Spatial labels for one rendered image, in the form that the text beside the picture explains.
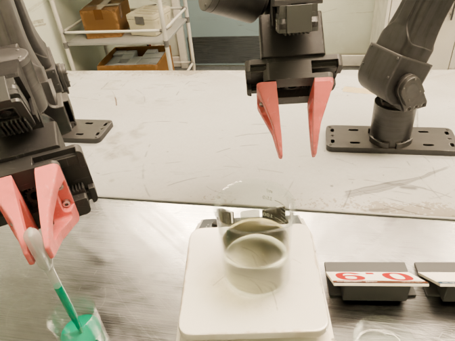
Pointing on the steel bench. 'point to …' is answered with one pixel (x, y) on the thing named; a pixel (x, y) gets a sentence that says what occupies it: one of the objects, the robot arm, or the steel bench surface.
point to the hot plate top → (304, 306)
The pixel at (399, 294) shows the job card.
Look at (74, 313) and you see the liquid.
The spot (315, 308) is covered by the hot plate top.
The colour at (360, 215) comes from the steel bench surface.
